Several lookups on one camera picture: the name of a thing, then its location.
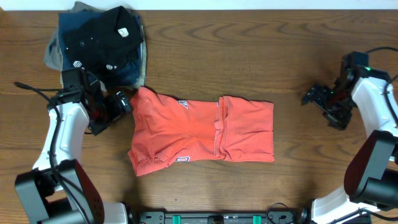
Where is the red soccer t-shirt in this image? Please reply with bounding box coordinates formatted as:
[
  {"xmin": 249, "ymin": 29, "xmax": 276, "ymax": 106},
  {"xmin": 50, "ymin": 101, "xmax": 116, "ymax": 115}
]
[{"xmin": 128, "ymin": 87, "xmax": 274, "ymax": 176}]

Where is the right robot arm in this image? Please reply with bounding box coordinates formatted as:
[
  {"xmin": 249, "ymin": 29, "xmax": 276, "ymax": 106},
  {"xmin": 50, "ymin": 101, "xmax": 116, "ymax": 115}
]
[{"xmin": 296, "ymin": 66, "xmax": 397, "ymax": 223}]

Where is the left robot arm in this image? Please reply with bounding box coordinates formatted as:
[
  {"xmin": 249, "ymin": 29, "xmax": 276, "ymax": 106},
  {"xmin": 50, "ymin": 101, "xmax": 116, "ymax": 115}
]
[{"xmin": 15, "ymin": 86, "xmax": 134, "ymax": 223}]

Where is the navy blue folded garment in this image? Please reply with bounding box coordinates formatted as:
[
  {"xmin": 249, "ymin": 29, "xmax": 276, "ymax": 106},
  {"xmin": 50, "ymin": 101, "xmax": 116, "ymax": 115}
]
[{"xmin": 58, "ymin": 6, "xmax": 144, "ymax": 89}]

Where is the black folded shirt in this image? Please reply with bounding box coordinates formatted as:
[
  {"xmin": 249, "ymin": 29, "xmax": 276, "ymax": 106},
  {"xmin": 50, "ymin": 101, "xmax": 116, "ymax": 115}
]
[{"xmin": 62, "ymin": 6, "xmax": 143, "ymax": 74}]

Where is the grey folded garment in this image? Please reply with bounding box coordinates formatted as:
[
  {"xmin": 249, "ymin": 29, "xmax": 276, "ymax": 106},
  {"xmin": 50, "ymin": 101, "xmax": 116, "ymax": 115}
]
[{"xmin": 44, "ymin": 1, "xmax": 103, "ymax": 71}]

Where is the black right base cable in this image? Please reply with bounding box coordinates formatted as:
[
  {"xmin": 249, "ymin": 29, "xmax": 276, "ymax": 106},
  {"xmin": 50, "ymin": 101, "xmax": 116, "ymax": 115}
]
[{"xmin": 266, "ymin": 201, "xmax": 299, "ymax": 224}]

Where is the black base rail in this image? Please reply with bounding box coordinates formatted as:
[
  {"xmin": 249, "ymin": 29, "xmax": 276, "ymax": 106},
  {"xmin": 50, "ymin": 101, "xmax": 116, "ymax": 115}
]
[{"xmin": 134, "ymin": 208, "xmax": 313, "ymax": 224}]

